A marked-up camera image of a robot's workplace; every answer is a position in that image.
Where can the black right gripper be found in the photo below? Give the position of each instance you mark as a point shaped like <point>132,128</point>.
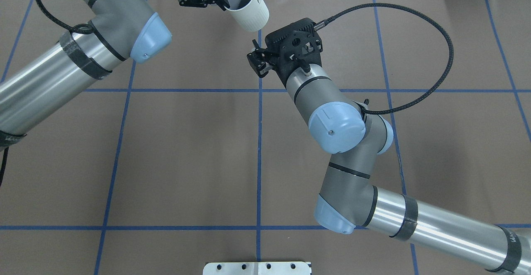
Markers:
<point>259,62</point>

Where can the white mug grey inside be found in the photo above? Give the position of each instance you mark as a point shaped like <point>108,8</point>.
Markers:
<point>251,15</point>

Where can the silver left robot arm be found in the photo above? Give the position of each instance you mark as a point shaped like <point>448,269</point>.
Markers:
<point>83,55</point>

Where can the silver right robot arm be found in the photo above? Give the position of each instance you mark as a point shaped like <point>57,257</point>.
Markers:
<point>355,136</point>

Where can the brown table mat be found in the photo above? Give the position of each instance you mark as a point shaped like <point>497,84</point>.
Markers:
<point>190,158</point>

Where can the white metal base plate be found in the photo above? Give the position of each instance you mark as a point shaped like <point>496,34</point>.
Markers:
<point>258,268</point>

